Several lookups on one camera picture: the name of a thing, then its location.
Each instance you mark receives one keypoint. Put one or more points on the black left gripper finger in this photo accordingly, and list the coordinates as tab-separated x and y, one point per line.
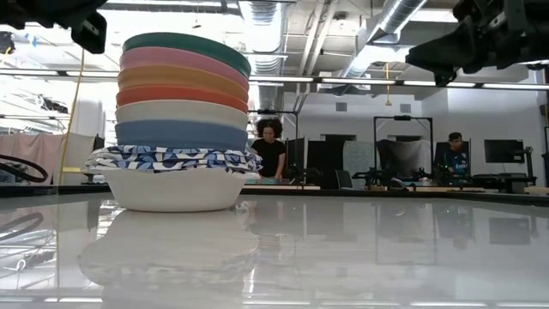
92	34

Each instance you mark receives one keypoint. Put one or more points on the pink plastic bowl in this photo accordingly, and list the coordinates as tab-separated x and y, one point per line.
180	60

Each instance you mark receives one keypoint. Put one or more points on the green plastic bowl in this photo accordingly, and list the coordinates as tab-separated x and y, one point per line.
184	45

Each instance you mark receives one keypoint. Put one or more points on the orange plastic bowl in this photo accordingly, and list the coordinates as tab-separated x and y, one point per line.
180	77

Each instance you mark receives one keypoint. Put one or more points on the coral red plastic bowl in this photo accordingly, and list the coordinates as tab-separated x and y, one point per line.
180	93

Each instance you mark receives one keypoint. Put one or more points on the cream plastic bowl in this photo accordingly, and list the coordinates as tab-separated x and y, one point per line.
180	111

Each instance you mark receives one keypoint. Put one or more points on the blue plastic bowl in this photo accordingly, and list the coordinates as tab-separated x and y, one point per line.
180	135

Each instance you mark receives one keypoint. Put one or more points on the white scalloped bottom bowl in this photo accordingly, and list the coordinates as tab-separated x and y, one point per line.
176	193

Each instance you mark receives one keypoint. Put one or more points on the long suspended light strip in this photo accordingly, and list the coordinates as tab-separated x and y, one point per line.
386	80

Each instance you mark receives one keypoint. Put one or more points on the person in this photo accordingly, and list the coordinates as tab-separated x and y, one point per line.
456	161
269	150

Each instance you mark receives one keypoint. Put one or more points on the pink cloth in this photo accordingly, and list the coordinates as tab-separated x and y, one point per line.
25	148

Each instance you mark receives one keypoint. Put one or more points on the black panel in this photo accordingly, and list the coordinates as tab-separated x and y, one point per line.
323	163

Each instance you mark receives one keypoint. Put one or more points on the black metal frame stand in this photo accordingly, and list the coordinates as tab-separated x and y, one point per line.
297	129
403	117

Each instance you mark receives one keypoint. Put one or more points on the silver ceiling air duct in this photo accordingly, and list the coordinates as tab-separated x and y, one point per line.
399	17

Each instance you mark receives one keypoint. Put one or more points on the corrugated silver duct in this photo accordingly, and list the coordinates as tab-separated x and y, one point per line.
263	17

